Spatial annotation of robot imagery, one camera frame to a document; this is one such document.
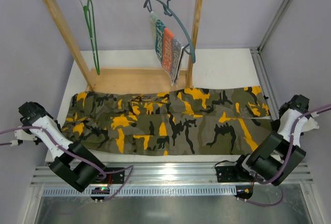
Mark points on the aluminium corner frame profile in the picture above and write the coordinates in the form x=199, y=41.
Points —
x=258, y=60

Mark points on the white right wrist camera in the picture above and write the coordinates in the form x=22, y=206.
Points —
x=311, y=123

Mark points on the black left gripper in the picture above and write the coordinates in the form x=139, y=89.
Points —
x=27, y=110

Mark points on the green clothes hanger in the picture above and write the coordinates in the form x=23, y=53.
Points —
x=88, y=10

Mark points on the slotted grey cable duct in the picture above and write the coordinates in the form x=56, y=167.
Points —
x=143, y=191

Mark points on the wooden clothes rack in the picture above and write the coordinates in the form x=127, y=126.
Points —
x=125, y=71

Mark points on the blue-grey clothes hanger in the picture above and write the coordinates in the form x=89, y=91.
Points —
x=175, y=19

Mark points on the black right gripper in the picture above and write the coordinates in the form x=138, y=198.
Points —
x=298, y=102

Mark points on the camouflage yellow green trousers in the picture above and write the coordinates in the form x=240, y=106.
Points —
x=190, y=121

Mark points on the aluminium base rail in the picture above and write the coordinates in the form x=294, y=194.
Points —
x=147, y=173

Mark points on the colourful printed cloth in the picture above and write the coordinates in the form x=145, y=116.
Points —
x=168, y=49

